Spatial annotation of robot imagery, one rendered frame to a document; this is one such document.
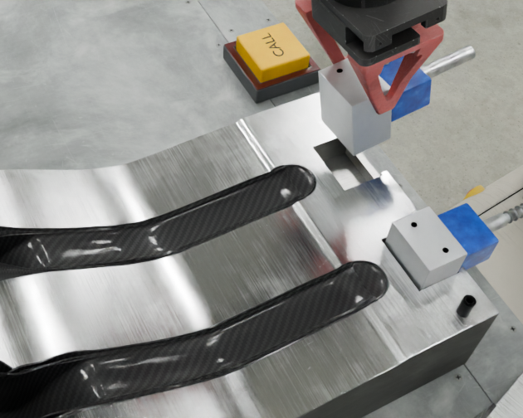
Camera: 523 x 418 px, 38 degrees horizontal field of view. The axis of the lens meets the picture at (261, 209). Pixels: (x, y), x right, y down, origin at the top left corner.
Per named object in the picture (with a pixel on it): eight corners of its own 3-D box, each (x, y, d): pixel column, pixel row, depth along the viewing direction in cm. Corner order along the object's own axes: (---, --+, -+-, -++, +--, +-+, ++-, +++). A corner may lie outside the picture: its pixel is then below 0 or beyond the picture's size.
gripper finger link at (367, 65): (363, 146, 55) (363, 44, 48) (314, 92, 60) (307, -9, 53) (439, 109, 57) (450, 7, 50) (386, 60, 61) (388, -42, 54)
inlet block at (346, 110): (450, 60, 66) (455, 9, 61) (486, 93, 63) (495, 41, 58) (320, 120, 63) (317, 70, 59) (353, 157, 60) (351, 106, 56)
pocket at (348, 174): (349, 157, 70) (356, 130, 67) (380, 198, 67) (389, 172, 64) (307, 173, 68) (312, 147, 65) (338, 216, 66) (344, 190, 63)
